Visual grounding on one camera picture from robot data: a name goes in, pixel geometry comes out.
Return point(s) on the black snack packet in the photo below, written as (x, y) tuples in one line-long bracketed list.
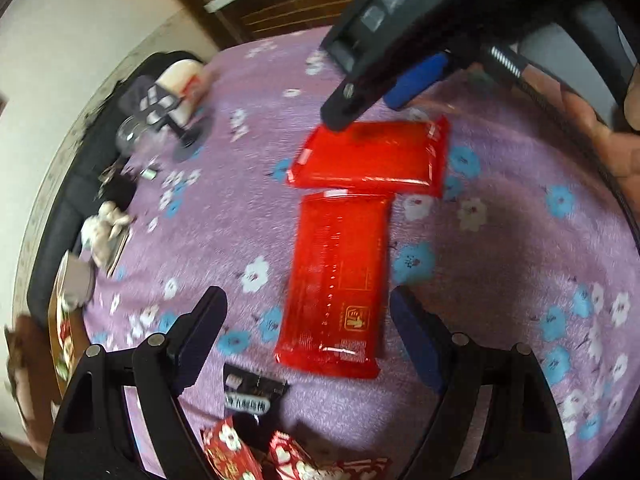
[(251, 393)]

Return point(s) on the person right hand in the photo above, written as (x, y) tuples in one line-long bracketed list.
[(619, 150)]

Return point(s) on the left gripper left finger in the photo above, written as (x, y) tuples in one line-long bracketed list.
[(92, 436)]

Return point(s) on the cardboard box of snacks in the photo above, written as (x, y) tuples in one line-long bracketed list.
[(68, 341)]

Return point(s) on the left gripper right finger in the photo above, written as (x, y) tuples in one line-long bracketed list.
[(523, 437)]

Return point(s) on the long red snack pack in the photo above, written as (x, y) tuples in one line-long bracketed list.
[(375, 157)]

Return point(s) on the red flower snack packet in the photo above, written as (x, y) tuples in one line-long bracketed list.
[(230, 458)]

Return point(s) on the white plush toy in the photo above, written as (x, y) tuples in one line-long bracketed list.
[(100, 233)]

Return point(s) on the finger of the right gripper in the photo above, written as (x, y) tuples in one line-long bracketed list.
[(416, 80), (361, 90)]

